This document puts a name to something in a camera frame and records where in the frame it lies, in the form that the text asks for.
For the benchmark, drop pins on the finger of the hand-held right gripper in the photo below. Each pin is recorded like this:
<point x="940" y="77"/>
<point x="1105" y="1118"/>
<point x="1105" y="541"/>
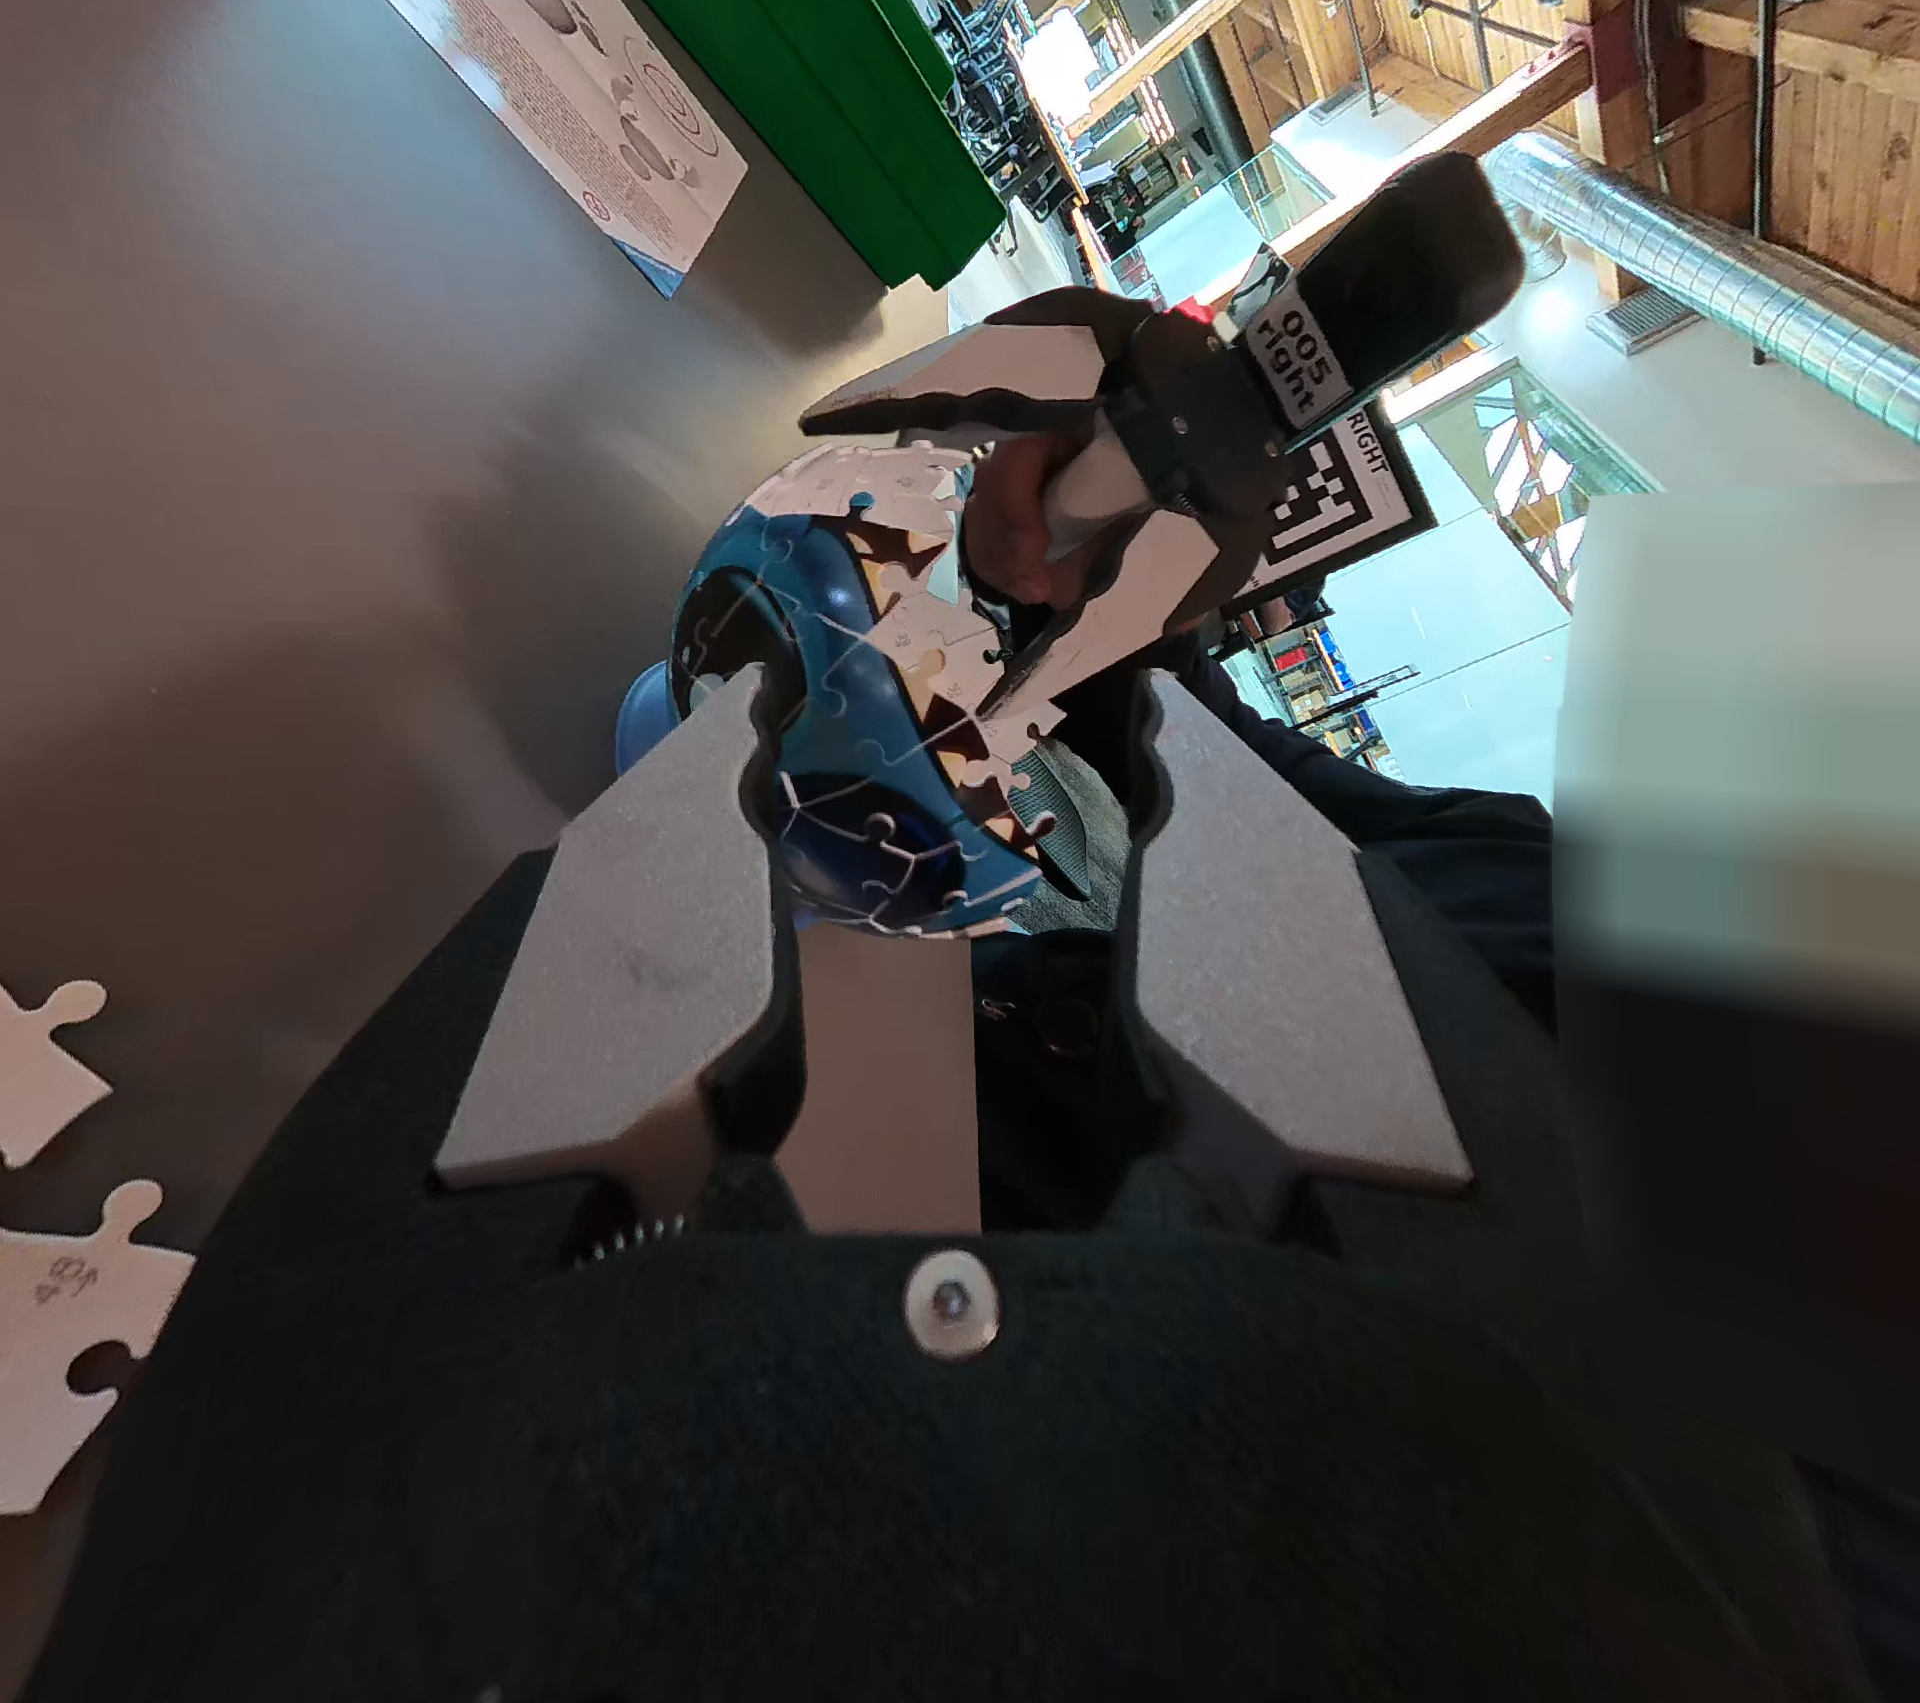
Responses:
<point x="993" y="363"/>
<point x="1123" y="607"/>

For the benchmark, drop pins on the person's right hand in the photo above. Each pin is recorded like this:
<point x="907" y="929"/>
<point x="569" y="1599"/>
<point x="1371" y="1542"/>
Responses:
<point x="1014" y="526"/>

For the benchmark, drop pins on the white instruction leaflet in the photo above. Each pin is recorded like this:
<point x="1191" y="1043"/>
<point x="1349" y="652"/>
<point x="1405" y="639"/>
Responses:
<point x="494" y="39"/>

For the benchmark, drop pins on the white puzzle pieces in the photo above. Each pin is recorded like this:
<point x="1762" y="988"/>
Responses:
<point x="59" y="1310"/>

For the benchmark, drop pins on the blue round ball stand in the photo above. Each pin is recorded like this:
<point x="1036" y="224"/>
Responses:
<point x="644" y="725"/>

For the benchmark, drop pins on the silver ventilation duct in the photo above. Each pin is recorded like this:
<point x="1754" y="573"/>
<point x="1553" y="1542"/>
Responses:
<point x="1722" y="276"/>

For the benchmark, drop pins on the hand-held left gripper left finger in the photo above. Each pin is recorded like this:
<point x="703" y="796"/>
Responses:
<point x="628" y="988"/>

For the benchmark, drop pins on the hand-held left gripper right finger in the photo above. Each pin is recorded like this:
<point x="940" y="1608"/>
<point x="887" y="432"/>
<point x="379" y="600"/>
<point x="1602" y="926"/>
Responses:
<point x="1274" y="988"/>

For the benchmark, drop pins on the blue white puzzle ball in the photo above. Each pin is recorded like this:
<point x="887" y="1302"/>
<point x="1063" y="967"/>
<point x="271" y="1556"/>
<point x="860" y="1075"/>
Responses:
<point x="840" y="708"/>

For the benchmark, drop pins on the green plastic crate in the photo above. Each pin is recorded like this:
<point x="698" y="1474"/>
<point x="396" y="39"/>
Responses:
<point x="778" y="20"/>

